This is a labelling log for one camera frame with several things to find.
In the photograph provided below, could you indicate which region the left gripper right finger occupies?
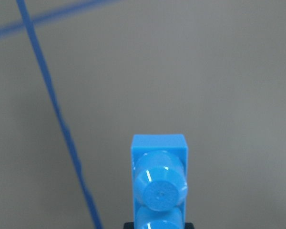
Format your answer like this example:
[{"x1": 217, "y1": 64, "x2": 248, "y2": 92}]
[{"x1": 185, "y1": 222, "x2": 194, "y2": 229}]

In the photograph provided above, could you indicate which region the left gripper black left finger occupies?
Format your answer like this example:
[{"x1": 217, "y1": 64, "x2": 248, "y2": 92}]
[{"x1": 123, "y1": 222, "x2": 134, "y2": 229}]

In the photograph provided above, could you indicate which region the long blue studded block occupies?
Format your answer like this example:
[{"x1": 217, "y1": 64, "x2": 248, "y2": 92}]
[{"x1": 131, "y1": 134, "x2": 188, "y2": 229}]

